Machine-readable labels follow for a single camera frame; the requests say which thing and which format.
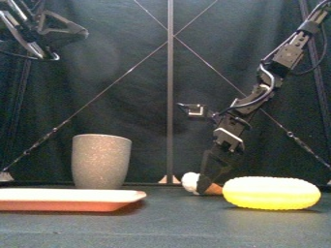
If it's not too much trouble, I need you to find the white toy ice cream cone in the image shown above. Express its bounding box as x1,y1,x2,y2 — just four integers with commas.
180,171,226,197

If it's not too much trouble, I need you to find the yellow ribbed round bowl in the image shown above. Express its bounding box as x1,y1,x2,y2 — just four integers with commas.
222,175,323,211

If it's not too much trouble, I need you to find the grey speckled cup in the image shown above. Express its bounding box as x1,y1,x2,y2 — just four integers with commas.
69,133,133,190

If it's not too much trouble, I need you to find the pink white flat tray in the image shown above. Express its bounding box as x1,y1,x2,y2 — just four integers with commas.
0,187,148,213

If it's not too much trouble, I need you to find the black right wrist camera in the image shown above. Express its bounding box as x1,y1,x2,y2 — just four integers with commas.
176,102,218,121

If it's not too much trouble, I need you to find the diagonal brace wire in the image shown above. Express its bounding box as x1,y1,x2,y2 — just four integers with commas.
132,0,331,171
0,0,222,173

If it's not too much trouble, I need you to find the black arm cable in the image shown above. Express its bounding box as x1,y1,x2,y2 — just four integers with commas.
215,62,278,117

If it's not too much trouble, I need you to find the vertical metal frame post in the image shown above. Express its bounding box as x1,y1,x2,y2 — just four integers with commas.
157,0,184,185

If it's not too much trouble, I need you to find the metal corner foot bracket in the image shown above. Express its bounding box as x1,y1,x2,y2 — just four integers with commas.
0,171,16,183

